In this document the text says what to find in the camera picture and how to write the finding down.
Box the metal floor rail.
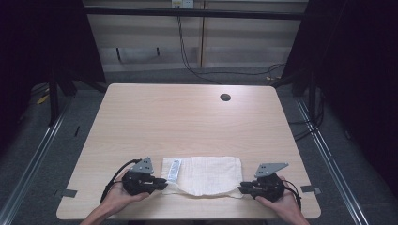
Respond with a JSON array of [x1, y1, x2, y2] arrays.
[[0, 101, 73, 225], [295, 97, 371, 225]]

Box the right hand-held gripper black cable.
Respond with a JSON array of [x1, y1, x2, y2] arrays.
[[283, 178, 303, 210]]

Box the white power outlet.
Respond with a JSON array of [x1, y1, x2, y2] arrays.
[[171, 0, 195, 9]]

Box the yellow object on floor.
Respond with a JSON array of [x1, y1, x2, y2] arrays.
[[35, 93, 51, 106]]

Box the grey tape strip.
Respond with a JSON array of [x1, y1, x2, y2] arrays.
[[60, 188, 78, 199], [299, 185, 322, 195]]

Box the black floor cables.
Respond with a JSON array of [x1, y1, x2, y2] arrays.
[[286, 87, 326, 143]]

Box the person's right hand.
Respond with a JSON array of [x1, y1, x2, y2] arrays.
[[254, 175, 303, 220]]

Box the white cloth with label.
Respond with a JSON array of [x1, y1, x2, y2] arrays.
[[160, 156, 245, 200]]

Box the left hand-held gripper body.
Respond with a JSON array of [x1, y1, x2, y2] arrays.
[[121, 157, 157, 197]]

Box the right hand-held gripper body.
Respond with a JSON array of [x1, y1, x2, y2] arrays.
[[250, 161, 290, 203]]

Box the black metal stand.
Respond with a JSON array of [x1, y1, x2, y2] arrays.
[[47, 64, 79, 128]]

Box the black horizontal bar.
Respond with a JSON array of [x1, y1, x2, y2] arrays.
[[84, 7, 310, 22]]

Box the black curtain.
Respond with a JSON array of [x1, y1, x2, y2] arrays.
[[271, 0, 398, 201], [0, 0, 107, 158]]

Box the person's left hand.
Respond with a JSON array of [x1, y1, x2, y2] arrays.
[[102, 170, 151, 215]]

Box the black hanging cable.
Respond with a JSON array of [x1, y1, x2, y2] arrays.
[[176, 15, 286, 86]]

